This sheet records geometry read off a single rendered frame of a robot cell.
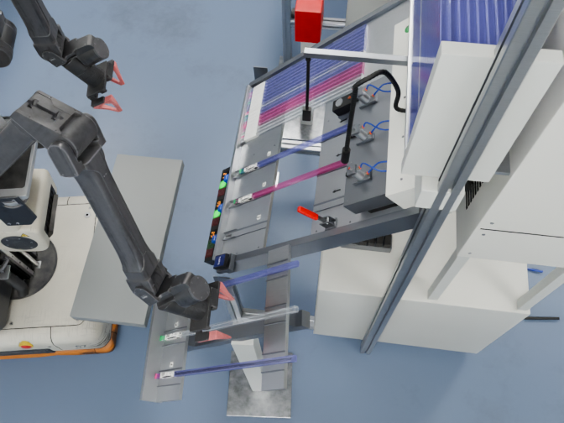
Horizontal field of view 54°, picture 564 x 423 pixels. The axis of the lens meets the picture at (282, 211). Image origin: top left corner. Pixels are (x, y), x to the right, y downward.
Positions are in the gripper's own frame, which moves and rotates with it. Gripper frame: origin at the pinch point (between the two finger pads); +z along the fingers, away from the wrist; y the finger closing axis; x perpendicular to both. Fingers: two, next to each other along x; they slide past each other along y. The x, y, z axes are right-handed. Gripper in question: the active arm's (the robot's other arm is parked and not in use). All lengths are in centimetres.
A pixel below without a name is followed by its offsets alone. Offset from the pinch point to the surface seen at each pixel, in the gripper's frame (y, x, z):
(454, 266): 17, -41, 40
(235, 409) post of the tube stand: -11, 67, 64
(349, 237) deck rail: 18.0, -28.9, 11.4
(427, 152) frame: 16, -65, -14
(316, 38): 119, 4, 34
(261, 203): 37.7, 3.5, 11.3
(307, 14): 119, -1, 23
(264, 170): 49, 4, 12
